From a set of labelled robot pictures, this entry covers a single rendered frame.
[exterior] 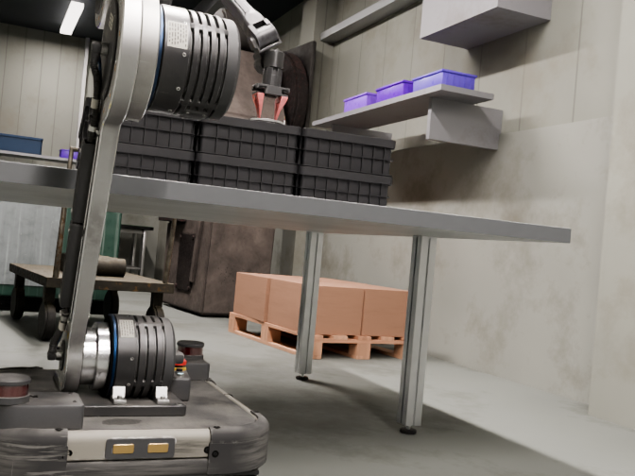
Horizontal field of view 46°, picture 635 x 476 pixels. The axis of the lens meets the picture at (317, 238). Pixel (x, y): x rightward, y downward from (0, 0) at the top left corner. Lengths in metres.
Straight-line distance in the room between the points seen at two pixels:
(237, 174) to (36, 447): 1.05
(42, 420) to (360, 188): 1.23
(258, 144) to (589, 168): 1.97
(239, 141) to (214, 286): 3.62
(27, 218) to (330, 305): 2.20
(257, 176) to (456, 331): 2.51
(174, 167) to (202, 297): 3.65
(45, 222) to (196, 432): 3.99
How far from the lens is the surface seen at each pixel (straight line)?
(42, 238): 5.31
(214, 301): 5.73
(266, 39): 2.28
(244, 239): 5.77
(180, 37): 1.26
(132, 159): 2.10
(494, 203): 4.25
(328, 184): 2.22
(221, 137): 2.14
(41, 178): 1.58
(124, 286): 4.03
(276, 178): 2.17
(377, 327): 4.28
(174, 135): 2.12
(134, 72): 1.22
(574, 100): 3.91
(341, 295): 4.14
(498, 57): 4.47
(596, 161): 3.71
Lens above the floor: 0.59
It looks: 1 degrees up
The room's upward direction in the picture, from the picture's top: 5 degrees clockwise
